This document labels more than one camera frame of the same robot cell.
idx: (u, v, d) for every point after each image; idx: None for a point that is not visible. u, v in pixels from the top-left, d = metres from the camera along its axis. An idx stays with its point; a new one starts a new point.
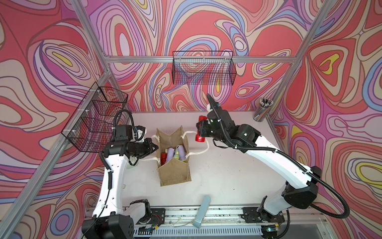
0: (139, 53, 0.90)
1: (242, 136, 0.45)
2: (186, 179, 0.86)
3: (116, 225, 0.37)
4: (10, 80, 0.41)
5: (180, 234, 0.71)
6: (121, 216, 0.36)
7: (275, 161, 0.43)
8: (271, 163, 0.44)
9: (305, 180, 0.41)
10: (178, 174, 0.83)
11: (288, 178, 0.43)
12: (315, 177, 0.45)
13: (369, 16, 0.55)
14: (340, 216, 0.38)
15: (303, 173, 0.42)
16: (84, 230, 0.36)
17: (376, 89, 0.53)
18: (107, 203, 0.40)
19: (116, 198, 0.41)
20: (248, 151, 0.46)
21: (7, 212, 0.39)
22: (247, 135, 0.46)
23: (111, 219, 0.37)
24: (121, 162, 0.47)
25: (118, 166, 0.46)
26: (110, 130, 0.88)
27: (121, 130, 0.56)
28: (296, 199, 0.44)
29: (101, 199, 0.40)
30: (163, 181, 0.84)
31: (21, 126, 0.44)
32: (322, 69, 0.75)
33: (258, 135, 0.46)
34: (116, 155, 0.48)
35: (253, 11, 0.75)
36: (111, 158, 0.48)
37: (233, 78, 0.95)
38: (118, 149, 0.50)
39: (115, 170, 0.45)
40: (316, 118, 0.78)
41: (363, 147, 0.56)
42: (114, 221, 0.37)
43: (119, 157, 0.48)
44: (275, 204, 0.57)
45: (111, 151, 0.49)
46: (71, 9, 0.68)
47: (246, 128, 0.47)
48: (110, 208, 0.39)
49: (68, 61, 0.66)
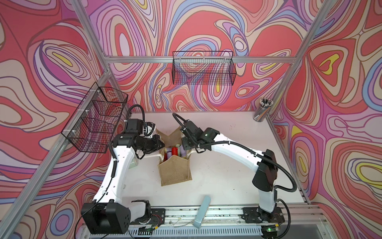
0: (139, 53, 0.90)
1: (204, 137, 0.58)
2: (187, 178, 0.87)
3: (113, 213, 0.37)
4: (10, 79, 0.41)
5: (180, 235, 0.71)
6: (119, 206, 0.39)
7: (231, 150, 0.53)
8: (229, 154, 0.54)
9: (255, 162, 0.48)
10: (179, 173, 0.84)
11: (244, 163, 0.52)
12: (263, 157, 0.49)
13: (369, 16, 0.55)
14: (292, 188, 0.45)
15: (253, 155, 0.50)
16: (83, 212, 0.37)
17: (376, 89, 0.53)
18: (108, 190, 0.41)
19: (117, 187, 0.42)
20: (212, 147, 0.57)
21: (7, 212, 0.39)
22: (209, 135, 0.58)
23: (108, 206, 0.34)
24: (127, 152, 0.49)
25: (124, 156, 0.48)
26: (110, 130, 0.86)
27: (133, 123, 0.59)
28: (259, 182, 0.50)
29: (103, 185, 0.42)
30: (163, 181, 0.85)
31: (21, 126, 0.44)
32: (322, 69, 0.75)
33: (217, 133, 0.58)
34: (124, 146, 0.50)
35: (253, 11, 0.75)
36: (118, 148, 0.50)
37: (233, 78, 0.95)
38: (127, 141, 0.51)
39: (121, 160, 0.47)
40: (316, 117, 0.78)
41: (363, 147, 0.56)
42: (111, 208, 0.38)
43: (126, 149, 0.50)
44: (261, 197, 0.60)
45: (120, 141, 0.51)
46: (71, 9, 0.68)
47: (208, 130, 0.60)
48: (110, 195, 0.40)
49: (68, 61, 0.66)
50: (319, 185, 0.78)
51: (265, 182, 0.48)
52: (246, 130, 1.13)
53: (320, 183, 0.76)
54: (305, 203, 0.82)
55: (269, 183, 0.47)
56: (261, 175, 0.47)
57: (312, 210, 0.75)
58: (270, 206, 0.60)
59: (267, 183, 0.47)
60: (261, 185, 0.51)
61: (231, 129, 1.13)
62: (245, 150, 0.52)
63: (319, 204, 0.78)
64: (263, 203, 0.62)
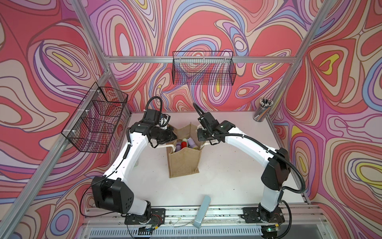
0: (139, 53, 0.90)
1: (220, 128, 0.60)
2: (194, 171, 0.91)
3: (117, 191, 0.40)
4: (10, 79, 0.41)
5: (180, 235, 0.71)
6: (124, 186, 0.41)
7: (244, 143, 0.54)
8: (242, 147, 0.55)
9: (267, 158, 0.48)
10: (187, 166, 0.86)
11: (256, 159, 0.52)
12: (275, 154, 0.49)
13: (370, 16, 0.55)
14: (301, 191, 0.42)
15: (265, 151, 0.50)
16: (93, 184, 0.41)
17: (376, 89, 0.53)
18: (118, 170, 0.44)
19: (126, 168, 0.45)
20: (227, 139, 0.58)
21: (7, 212, 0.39)
22: (224, 127, 0.60)
23: (114, 184, 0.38)
24: (141, 139, 0.52)
25: (138, 142, 0.51)
26: (110, 130, 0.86)
27: (151, 113, 0.62)
28: (269, 179, 0.49)
29: (114, 164, 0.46)
30: (172, 173, 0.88)
31: (21, 126, 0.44)
32: (322, 69, 0.75)
33: (233, 126, 0.60)
34: (140, 133, 0.54)
35: (253, 11, 0.75)
36: (134, 134, 0.53)
37: (233, 78, 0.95)
38: (143, 129, 0.55)
39: (134, 145, 0.50)
40: (316, 117, 0.78)
41: (363, 147, 0.56)
42: (117, 187, 0.40)
43: (141, 136, 0.53)
44: (266, 195, 0.59)
45: (137, 129, 0.55)
46: (71, 9, 0.68)
47: (225, 123, 0.61)
48: (118, 175, 0.43)
49: (68, 61, 0.66)
50: (319, 185, 0.78)
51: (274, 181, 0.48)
52: (246, 130, 1.13)
53: (320, 183, 0.76)
54: (305, 203, 0.81)
55: (279, 182, 0.47)
56: (270, 171, 0.47)
57: (312, 210, 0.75)
58: (271, 205, 0.61)
59: (276, 182, 0.47)
60: (270, 183, 0.50)
61: None
62: (258, 144, 0.52)
63: (319, 205, 0.78)
64: (264, 202, 0.64)
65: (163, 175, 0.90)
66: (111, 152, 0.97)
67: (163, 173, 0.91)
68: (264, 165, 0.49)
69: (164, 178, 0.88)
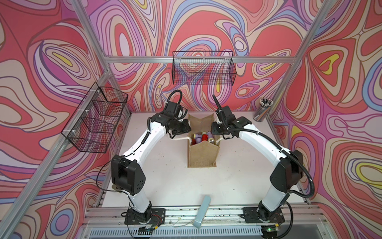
0: (139, 53, 0.90)
1: (236, 123, 0.60)
2: (212, 165, 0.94)
3: (132, 172, 0.44)
4: (10, 79, 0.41)
5: (180, 235, 0.71)
6: (138, 168, 0.45)
7: (257, 140, 0.54)
8: (255, 145, 0.55)
9: (278, 157, 0.48)
10: (206, 160, 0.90)
11: (267, 157, 0.52)
12: (288, 154, 0.48)
13: (370, 16, 0.55)
14: (309, 196, 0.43)
15: (279, 150, 0.49)
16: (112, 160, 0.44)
17: (376, 89, 0.53)
18: (136, 152, 0.48)
19: (142, 152, 0.49)
20: (241, 134, 0.58)
21: (7, 212, 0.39)
22: (241, 122, 0.60)
23: (131, 164, 0.45)
24: (160, 130, 0.56)
25: (156, 131, 0.55)
26: (110, 130, 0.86)
27: (171, 106, 0.65)
28: (277, 179, 0.49)
29: (133, 147, 0.50)
30: (189, 164, 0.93)
31: (21, 126, 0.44)
32: (322, 69, 0.75)
33: (248, 122, 0.60)
34: (159, 123, 0.57)
35: (253, 11, 0.75)
36: (154, 123, 0.57)
37: (233, 78, 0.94)
38: (163, 120, 0.58)
39: (152, 133, 0.54)
40: (316, 117, 0.78)
41: (363, 147, 0.56)
42: (132, 168, 0.44)
43: (160, 126, 0.56)
44: (270, 195, 0.60)
45: (157, 119, 0.59)
46: (71, 9, 0.68)
47: (241, 120, 0.61)
48: (135, 156, 0.47)
49: (68, 61, 0.66)
50: (319, 185, 0.78)
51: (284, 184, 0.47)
52: None
53: (320, 183, 0.76)
54: (305, 203, 0.82)
55: (287, 185, 0.46)
56: (281, 170, 0.46)
57: (312, 210, 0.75)
58: (274, 206, 0.61)
59: (285, 183, 0.47)
60: (278, 184, 0.50)
61: None
62: (272, 142, 0.52)
63: (319, 205, 0.78)
64: (266, 202, 0.64)
65: (163, 175, 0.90)
66: (111, 152, 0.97)
67: (164, 173, 0.75)
68: (275, 164, 0.49)
69: (164, 178, 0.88)
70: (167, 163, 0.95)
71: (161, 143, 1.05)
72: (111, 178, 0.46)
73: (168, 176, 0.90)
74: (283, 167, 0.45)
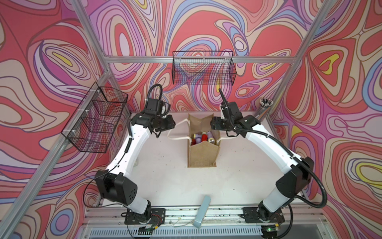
0: (139, 53, 0.90)
1: (243, 122, 0.56)
2: (212, 165, 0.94)
3: (120, 185, 0.40)
4: (10, 79, 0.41)
5: (180, 234, 0.71)
6: (126, 180, 0.42)
7: (267, 144, 0.50)
8: (264, 148, 0.51)
9: (290, 164, 0.45)
10: (206, 160, 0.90)
11: (277, 163, 0.49)
12: (301, 163, 0.45)
13: (370, 16, 0.55)
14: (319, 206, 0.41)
15: (290, 157, 0.46)
16: (96, 178, 0.42)
17: (376, 89, 0.53)
18: (120, 164, 0.44)
19: (128, 162, 0.45)
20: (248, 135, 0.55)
21: (7, 212, 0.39)
22: (248, 122, 0.56)
23: (117, 178, 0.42)
24: (142, 132, 0.51)
25: (139, 136, 0.50)
26: (110, 130, 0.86)
27: (152, 103, 0.59)
28: (284, 186, 0.47)
29: (117, 158, 0.45)
30: (189, 164, 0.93)
31: (21, 126, 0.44)
32: (322, 69, 0.75)
33: (257, 123, 0.55)
34: (140, 126, 0.52)
35: (253, 11, 0.75)
36: (135, 127, 0.52)
37: (233, 77, 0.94)
38: (144, 121, 0.53)
39: (136, 138, 0.49)
40: (316, 117, 0.78)
41: (363, 147, 0.56)
42: (119, 181, 0.41)
43: (142, 128, 0.51)
44: (273, 198, 0.59)
45: (138, 121, 0.53)
46: (71, 9, 0.68)
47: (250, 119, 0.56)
48: (120, 169, 0.43)
49: (68, 61, 0.66)
50: None
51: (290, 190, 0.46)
52: None
53: None
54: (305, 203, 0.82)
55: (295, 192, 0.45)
56: (291, 179, 0.44)
57: (312, 210, 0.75)
58: (275, 207, 0.60)
59: (292, 191, 0.45)
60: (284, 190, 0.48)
61: None
62: (283, 148, 0.48)
63: (319, 205, 0.78)
64: (268, 204, 0.63)
65: (163, 175, 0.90)
66: (111, 153, 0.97)
67: (164, 173, 0.75)
68: (284, 171, 0.46)
69: (164, 178, 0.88)
70: (167, 163, 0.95)
71: (161, 143, 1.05)
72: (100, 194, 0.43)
73: (168, 176, 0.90)
74: (294, 175, 0.42)
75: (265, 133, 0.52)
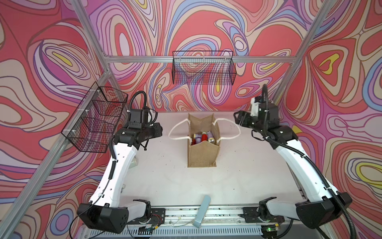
0: (139, 53, 0.90)
1: (278, 133, 0.50)
2: (212, 164, 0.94)
3: (107, 218, 0.36)
4: (10, 79, 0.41)
5: (180, 234, 0.71)
6: (114, 210, 0.38)
7: (301, 166, 0.44)
8: (295, 168, 0.46)
9: (321, 194, 0.39)
10: (206, 160, 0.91)
11: (305, 188, 0.44)
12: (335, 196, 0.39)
13: (370, 16, 0.55)
14: None
15: (324, 187, 0.40)
16: (79, 212, 0.37)
17: (376, 89, 0.53)
18: (105, 193, 0.40)
19: (113, 189, 0.40)
20: (279, 148, 0.50)
21: (7, 212, 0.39)
22: (284, 133, 0.50)
23: (103, 210, 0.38)
24: (127, 152, 0.46)
25: (124, 156, 0.45)
26: (110, 130, 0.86)
27: (137, 115, 0.53)
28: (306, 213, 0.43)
29: (100, 187, 0.41)
30: (189, 163, 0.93)
31: (21, 126, 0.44)
32: (322, 69, 0.75)
33: (294, 138, 0.49)
34: (124, 144, 0.47)
35: (253, 11, 0.75)
36: (118, 146, 0.47)
37: (233, 77, 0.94)
38: (128, 138, 0.48)
39: (120, 160, 0.44)
40: (316, 117, 0.78)
41: (363, 147, 0.56)
42: (106, 213, 0.37)
43: (126, 147, 0.46)
44: (282, 207, 0.57)
45: (121, 138, 0.48)
46: (71, 9, 0.68)
47: (287, 131, 0.50)
48: (106, 199, 0.39)
49: (68, 61, 0.66)
50: None
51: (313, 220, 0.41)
52: (245, 130, 1.13)
53: None
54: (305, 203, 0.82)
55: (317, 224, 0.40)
56: (317, 209, 0.39)
57: None
58: (277, 213, 0.60)
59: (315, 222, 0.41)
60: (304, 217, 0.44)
61: (231, 129, 1.13)
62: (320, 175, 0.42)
63: None
64: (272, 207, 0.63)
65: (163, 175, 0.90)
66: None
67: (164, 173, 0.75)
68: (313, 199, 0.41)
69: (164, 178, 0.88)
70: (167, 163, 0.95)
71: (161, 143, 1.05)
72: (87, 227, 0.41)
73: (168, 176, 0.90)
74: (323, 208, 0.37)
75: (301, 152, 0.46)
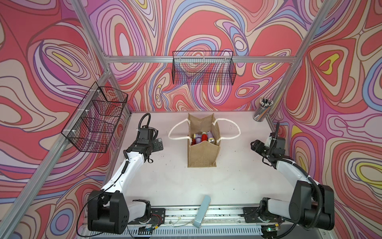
0: (139, 53, 0.90)
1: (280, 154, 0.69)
2: (212, 164, 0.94)
3: (115, 203, 0.40)
4: (10, 79, 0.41)
5: (180, 234, 0.71)
6: (122, 198, 0.41)
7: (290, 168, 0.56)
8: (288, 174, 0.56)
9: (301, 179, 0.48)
10: (206, 160, 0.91)
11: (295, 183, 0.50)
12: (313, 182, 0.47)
13: (370, 16, 0.55)
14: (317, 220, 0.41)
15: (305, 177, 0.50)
16: (90, 197, 0.41)
17: (376, 89, 0.53)
18: (116, 183, 0.45)
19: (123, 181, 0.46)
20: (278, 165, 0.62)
21: (7, 212, 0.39)
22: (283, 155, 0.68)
23: (113, 196, 0.41)
24: (138, 158, 0.55)
25: (135, 160, 0.54)
26: (110, 130, 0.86)
27: (144, 133, 0.65)
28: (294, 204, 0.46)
29: (112, 179, 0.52)
30: (189, 163, 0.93)
31: (21, 126, 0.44)
32: (322, 69, 0.75)
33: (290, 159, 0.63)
34: (136, 153, 0.57)
35: (253, 11, 0.75)
36: (132, 153, 0.57)
37: (233, 77, 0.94)
38: (139, 149, 0.59)
39: (132, 162, 0.53)
40: (316, 117, 0.78)
41: (363, 147, 0.56)
42: (115, 198, 0.40)
43: (138, 154, 0.57)
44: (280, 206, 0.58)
45: (134, 149, 0.59)
46: (71, 9, 0.68)
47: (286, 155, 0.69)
48: (117, 187, 0.44)
49: (68, 61, 0.66)
50: None
51: (300, 209, 0.42)
52: (245, 130, 1.13)
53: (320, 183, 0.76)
54: None
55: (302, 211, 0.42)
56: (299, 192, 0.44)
57: None
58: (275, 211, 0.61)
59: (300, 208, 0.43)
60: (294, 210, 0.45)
61: (231, 129, 1.13)
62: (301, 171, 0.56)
63: None
64: (271, 205, 0.64)
65: (163, 175, 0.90)
66: (111, 153, 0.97)
67: (164, 173, 0.75)
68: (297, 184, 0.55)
69: (164, 178, 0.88)
70: (167, 163, 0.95)
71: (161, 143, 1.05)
72: (87, 222, 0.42)
73: (168, 176, 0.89)
74: (301, 185, 0.44)
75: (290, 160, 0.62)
